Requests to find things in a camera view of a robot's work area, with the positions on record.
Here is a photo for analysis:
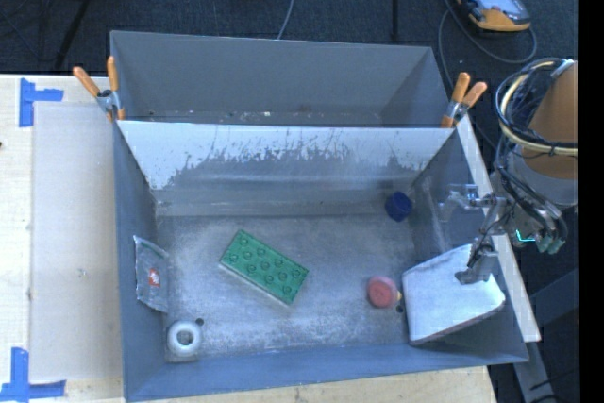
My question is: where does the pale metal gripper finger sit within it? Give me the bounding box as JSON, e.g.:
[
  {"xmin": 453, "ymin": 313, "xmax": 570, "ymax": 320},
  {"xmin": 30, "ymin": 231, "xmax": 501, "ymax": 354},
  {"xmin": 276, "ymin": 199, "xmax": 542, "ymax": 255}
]
[
  {"xmin": 454, "ymin": 236, "xmax": 500, "ymax": 286},
  {"xmin": 437, "ymin": 183, "xmax": 495, "ymax": 211}
]

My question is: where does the white pad with brown underside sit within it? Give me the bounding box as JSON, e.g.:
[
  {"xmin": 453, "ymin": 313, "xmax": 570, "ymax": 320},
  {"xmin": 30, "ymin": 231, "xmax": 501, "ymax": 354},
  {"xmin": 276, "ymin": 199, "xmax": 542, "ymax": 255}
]
[{"xmin": 401, "ymin": 243, "xmax": 507, "ymax": 344}]

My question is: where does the blue bottle cap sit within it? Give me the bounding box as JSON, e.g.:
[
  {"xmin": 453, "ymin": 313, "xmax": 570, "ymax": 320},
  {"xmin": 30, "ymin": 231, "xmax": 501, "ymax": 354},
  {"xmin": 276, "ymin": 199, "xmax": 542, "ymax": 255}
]
[{"xmin": 383, "ymin": 191, "xmax": 415, "ymax": 223}]

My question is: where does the red round toy food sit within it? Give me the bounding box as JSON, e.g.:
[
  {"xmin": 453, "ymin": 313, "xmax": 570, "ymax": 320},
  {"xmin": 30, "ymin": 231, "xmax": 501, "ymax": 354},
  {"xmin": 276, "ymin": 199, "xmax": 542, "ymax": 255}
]
[{"xmin": 366, "ymin": 275, "xmax": 403, "ymax": 310}]

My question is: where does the dark green flat block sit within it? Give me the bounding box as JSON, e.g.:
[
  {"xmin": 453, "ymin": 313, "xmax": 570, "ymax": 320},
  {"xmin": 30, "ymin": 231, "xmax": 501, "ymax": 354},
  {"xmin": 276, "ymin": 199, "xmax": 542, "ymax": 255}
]
[{"xmin": 218, "ymin": 228, "xmax": 310, "ymax": 307}]

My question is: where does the grey metal bin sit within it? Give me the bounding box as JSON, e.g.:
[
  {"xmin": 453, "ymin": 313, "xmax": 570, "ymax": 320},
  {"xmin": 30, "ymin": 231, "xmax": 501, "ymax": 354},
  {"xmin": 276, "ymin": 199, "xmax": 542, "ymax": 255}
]
[{"xmin": 109, "ymin": 30, "xmax": 542, "ymax": 403}]

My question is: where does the clear plastic packet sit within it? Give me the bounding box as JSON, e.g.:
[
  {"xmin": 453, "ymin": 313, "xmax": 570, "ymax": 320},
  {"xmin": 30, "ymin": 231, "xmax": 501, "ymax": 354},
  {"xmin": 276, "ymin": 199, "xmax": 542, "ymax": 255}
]
[{"xmin": 132, "ymin": 234, "xmax": 170, "ymax": 313}]

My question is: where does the pale wood flat board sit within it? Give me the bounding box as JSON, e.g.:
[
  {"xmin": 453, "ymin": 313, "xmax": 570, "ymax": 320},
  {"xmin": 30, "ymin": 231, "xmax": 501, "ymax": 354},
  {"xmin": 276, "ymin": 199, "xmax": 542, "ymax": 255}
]
[{"xmin": 27, "ymin": 101, "xmax": 125, "ymax": 387}]

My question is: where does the white ring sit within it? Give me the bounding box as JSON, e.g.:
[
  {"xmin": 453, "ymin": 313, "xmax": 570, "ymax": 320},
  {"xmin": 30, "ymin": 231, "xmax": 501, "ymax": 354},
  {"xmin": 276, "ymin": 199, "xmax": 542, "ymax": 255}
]
[{"xmin": 165, "ymin": 319, "xmax": 204, "ymax": 358}]

